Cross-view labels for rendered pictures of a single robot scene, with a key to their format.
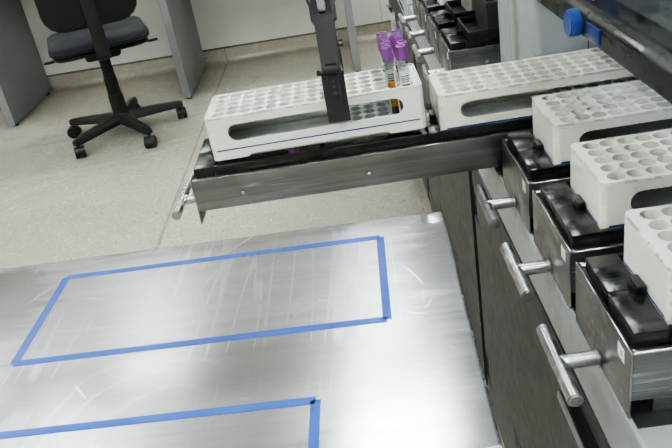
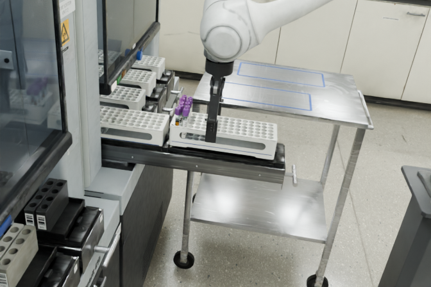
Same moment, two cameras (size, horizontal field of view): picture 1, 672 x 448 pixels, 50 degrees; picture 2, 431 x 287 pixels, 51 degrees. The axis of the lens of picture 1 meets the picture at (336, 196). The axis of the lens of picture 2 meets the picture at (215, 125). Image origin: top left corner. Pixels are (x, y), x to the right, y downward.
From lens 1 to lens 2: 2.12 m
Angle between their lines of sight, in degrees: 125
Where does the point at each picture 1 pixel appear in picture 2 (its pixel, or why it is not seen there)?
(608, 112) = (124, 89)
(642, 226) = (160, 63)
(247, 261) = (253, 100)
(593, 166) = (152, 76)
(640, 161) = (139, 75)
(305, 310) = (237, 86)
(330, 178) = not seen: hidden behind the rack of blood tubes
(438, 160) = not seen: hidden behind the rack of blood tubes
